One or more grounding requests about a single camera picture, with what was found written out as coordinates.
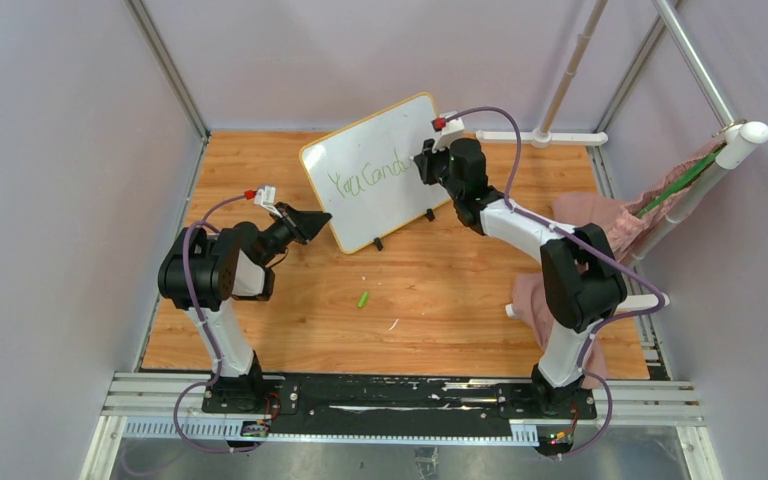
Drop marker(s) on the white clothes rack base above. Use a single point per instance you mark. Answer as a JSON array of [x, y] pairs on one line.
[[539, 139]]

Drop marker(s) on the silver clothes rack pole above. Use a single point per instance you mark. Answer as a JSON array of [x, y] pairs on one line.
[[582, 43]]

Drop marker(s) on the yellow framed whiteboard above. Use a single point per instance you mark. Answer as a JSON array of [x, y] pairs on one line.
[[364, 176]]

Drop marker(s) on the green marker cap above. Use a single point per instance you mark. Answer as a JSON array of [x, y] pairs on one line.
[[363, 300]]

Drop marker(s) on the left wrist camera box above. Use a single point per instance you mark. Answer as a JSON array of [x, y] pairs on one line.
[[265, 197]]

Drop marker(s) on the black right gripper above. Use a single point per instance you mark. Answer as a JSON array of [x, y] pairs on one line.
[[426, 161]]

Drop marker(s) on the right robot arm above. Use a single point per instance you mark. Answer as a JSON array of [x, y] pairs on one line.
[[582, 284]]

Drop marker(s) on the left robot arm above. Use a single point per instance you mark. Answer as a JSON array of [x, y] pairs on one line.
[[204, 272]]

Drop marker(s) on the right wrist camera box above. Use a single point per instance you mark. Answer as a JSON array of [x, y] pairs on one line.
[[448, 128]]

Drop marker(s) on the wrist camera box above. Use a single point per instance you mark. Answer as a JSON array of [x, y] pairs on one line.
[[265, 197], [448, 128]]

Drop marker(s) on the green clothes hanger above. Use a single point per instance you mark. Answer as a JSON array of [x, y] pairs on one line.
[[678, 179]]

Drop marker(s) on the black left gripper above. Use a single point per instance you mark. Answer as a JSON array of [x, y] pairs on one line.
[[301, 226]]

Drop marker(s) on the white rack side foot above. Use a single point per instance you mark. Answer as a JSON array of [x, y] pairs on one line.
[[633, 303]]

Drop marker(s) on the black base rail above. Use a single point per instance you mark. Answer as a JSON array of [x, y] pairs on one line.
[[399, 406]]

